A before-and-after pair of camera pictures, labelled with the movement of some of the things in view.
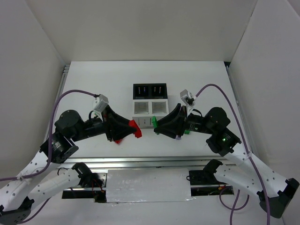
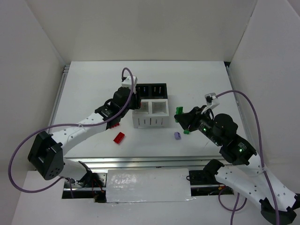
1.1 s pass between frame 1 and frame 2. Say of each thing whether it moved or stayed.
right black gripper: moved
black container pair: stayed
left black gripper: moved
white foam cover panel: stayed
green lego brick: moved
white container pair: stayed
